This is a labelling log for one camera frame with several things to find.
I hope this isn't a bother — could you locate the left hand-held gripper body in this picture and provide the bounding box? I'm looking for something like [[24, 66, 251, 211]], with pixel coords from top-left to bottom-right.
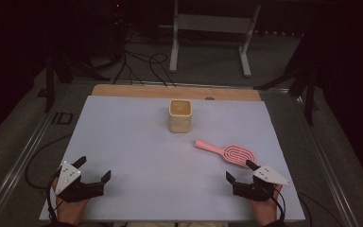
[[54, 160, 105, 203]]

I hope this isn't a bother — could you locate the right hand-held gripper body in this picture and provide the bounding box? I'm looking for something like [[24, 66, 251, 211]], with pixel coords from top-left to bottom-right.
[[232, 164, 293, 202]]

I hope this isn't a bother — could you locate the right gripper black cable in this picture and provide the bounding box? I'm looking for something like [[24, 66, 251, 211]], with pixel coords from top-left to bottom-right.
[[268, 185, 287, 223]]

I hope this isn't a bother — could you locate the pink hairbrush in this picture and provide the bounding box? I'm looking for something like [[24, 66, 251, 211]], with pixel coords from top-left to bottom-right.
[[194, 139, 257, 168]]

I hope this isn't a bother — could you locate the white table mat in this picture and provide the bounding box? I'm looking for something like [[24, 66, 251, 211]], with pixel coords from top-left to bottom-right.
[[39, 95, 306, 222]]

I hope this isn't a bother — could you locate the person's right hand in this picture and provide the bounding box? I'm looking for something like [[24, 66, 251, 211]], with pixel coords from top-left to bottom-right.
[[249, 183, 284, 227]]

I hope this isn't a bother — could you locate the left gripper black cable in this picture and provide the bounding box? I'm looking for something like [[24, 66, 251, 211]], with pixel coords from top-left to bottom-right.
[[45, 169, 64, 223]]

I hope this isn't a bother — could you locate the white metal stand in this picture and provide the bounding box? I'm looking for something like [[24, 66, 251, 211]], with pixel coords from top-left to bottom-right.
[[168, 0, 263, 79]]

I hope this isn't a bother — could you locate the black tripod stand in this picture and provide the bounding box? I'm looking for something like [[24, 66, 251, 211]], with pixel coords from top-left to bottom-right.
[[37, 46, 112, 114], [253, 31, 320, 127]]

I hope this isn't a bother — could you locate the black floor cable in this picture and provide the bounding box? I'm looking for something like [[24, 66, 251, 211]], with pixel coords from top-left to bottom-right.
[[297, 190, 344, 227], [24, 133, 73, 191]]

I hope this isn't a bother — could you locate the person's left hand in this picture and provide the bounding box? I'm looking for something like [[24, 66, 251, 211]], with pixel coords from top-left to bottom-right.
[[50, 177, 90, 226]]

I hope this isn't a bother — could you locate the beige square cup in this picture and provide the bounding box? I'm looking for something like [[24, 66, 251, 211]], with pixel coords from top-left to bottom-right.
[[168, 98, 193, 134]]

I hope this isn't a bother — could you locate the bundle of black cables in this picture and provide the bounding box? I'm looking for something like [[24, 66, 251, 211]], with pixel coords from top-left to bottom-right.
[[112, 31, 178, 88]]

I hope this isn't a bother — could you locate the metal floor rail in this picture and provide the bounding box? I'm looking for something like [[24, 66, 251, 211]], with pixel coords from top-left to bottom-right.
[[0, 88, 77, 227], [283, 91, 360, 227]]

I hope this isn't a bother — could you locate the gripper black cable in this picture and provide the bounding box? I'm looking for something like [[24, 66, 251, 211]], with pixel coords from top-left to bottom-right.
[[45, 169, 64, 223], [268, 185, 287, 223]]

